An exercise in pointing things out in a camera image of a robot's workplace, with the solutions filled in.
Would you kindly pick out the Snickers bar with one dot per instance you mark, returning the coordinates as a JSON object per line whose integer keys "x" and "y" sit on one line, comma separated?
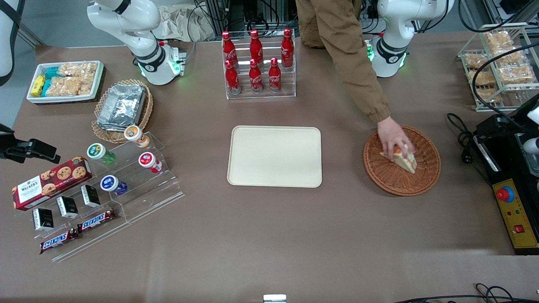
{"x": 59, "y": 241}
{"x": 97, "y": 219}

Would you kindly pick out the clear acrylic stepped display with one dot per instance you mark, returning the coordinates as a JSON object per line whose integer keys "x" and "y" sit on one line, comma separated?
{"x": 147, "y": 198}

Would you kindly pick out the red Walkers cookie box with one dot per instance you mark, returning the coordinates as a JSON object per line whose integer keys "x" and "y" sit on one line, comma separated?
{"x": 50, "y": 183}

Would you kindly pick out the brown jacket sleeve forearm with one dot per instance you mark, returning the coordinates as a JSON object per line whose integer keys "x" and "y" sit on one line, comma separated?
{"x": 345, "y": 50}

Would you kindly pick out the yellow emergency stop box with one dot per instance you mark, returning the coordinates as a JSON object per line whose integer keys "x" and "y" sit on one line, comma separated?
{"x": 516, "y": 219}

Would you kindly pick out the orange lid cup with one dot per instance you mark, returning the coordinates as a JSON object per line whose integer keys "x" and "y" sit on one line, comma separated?
{"x": 135, "y": 135}

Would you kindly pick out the white rectangular snack bin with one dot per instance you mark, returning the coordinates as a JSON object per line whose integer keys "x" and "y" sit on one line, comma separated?
{"x": 97, "y": 80}

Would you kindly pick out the small white metal bracket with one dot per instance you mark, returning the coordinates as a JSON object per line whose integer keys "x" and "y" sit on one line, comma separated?
{"x": 274, "y": 298}

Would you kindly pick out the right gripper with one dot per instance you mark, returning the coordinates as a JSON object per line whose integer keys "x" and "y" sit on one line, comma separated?
{"x": 12, "y": 148}

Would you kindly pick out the round brown wicker basket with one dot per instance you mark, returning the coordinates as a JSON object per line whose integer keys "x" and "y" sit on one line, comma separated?
{"x": 421, "y": 185}

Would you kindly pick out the blue lid cup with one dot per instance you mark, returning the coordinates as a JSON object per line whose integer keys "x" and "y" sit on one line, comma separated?
{"x": 113, "y": 184}

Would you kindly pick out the black table appliance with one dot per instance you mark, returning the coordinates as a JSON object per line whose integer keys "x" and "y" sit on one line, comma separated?
{"x": 501, "y": 168}

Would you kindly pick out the stack of foil trays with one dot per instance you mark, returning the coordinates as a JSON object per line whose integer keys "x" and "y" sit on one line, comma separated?
{"x": 122, "y": 107}

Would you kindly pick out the cream plastic tray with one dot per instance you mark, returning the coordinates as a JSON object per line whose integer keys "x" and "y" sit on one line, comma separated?
{"x": 274, "y": 156}

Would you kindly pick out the clear acrylic bottle stand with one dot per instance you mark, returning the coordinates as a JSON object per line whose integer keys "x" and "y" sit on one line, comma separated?
{"x": 261, "y": 96}

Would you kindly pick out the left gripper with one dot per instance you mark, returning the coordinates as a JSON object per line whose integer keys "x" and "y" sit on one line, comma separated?
{"x": 491, "y": 126}

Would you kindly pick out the red cola bottle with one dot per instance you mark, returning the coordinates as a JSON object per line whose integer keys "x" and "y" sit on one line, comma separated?
{"x": 228, "y": 47}
{"x": 232, "y": 79}
{"x": 255, "y": 78}
{"x": 255, "y": 46}
{"x": 287, "y": 47}
{"x": 274, "y": 77}

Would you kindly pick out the red lid cup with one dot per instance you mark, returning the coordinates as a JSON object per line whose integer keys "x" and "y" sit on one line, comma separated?
{"x": 149, "y": 162}

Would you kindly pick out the grey connector box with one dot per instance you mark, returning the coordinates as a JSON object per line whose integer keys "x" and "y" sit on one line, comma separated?
{"x": 180, "y": 57}
{"x": 369, "y": 50}

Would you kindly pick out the small black box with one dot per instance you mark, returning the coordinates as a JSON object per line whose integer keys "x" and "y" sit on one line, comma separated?
{"x": 67, "y": 206}
{"x": 90, "y": 196}
{"x": 43, "y": 219}

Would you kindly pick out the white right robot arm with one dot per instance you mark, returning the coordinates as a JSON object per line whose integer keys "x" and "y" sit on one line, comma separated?
{"x": 143, "y": 42}

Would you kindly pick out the crumpled clear plastic bag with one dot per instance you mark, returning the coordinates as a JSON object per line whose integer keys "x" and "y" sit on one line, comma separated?
{"x": 181, "y": 23}

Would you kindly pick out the person's bare hand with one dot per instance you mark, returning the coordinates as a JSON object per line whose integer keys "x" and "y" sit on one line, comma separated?
{"x": 391, "y": 136}

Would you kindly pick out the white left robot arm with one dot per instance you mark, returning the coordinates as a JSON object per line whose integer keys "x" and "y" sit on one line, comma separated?
{"x": 396, "y": 33}

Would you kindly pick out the teal snack packet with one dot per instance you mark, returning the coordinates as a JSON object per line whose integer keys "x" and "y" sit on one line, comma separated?
{"x": 47, "y": 87}
{"x": 52, "y": 72}

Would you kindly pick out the triangular sandwich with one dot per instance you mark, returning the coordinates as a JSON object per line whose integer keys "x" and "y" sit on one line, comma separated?
{"x": 406, "y": 162}

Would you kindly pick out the yellow snack packet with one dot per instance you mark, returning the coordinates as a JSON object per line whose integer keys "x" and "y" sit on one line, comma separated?
{"x": 38, "y": 85}

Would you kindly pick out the oval light wicker basket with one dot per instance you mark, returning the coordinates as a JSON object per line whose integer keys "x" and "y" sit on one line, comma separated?
{"x": 105, "y": 134}

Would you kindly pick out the clear rice cracker bag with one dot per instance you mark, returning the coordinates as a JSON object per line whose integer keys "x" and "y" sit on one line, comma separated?
{"x": 86, "y": 87}
{"x": 63, "y": 86}
{"x": 79, "y": 68}

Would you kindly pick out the steel appliance container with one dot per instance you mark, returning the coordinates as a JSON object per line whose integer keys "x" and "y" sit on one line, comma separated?
{"x": 532, "y": 165}

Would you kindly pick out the fried snack bag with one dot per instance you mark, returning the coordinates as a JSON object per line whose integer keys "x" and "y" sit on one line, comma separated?
{"x": 498, "y": 39}
{"x": 517, "y": 74}
{"x": 482, "y": 78}
{"x": 508, "y": 54}
{"x": 488, "y": 95}
{"x": 476, "y": 61}

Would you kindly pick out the green lid cup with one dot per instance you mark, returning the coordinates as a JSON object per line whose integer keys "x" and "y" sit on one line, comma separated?
{"x": 100, "y": 153}

